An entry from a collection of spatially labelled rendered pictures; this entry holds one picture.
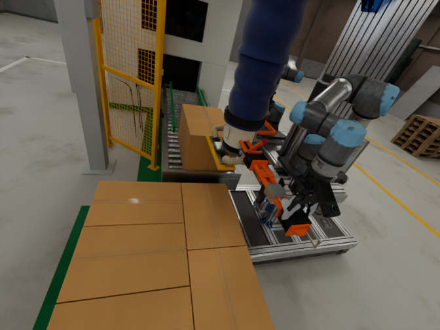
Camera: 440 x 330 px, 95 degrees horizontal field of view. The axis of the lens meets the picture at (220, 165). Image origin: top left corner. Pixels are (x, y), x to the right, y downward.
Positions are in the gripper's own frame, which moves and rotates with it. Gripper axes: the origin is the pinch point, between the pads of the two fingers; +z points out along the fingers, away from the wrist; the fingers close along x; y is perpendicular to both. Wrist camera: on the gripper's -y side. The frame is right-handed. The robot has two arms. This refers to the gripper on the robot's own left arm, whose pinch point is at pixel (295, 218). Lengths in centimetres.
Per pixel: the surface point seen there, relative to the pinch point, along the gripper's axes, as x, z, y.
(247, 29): 13, -48, 58
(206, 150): 4, 39, 98
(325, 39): -822, -84, 1038
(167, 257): 37, 67, 27
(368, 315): -132, 121, -17
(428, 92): -993, -5, 536
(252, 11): 13, -53, 58
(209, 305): 18, 67, -1
